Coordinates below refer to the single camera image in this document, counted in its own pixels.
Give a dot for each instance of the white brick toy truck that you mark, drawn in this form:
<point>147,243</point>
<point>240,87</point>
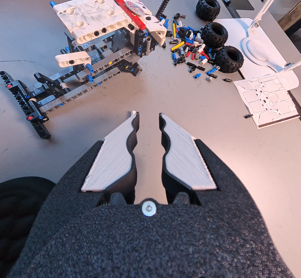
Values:
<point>82,14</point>

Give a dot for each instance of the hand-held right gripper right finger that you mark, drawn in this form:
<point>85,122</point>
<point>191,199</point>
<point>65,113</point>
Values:
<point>185,162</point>

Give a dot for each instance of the pile of small brick parts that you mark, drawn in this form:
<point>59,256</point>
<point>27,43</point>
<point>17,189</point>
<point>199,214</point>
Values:
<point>177,46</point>

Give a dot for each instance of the grey desk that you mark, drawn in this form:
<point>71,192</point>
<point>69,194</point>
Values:
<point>199,122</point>

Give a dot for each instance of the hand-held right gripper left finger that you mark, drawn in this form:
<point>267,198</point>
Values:
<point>110,162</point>

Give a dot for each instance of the black chair armrest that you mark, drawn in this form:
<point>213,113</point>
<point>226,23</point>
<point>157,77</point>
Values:
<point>18,212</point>

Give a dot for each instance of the black toy tyre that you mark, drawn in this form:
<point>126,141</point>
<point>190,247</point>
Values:
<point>208,40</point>
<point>222,65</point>
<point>202,12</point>

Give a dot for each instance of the white sticker sheet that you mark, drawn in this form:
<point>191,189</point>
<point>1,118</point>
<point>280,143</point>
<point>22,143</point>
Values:
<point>265,99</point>

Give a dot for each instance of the white booklet stand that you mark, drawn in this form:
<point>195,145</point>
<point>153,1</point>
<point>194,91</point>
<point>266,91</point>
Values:
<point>263,54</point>

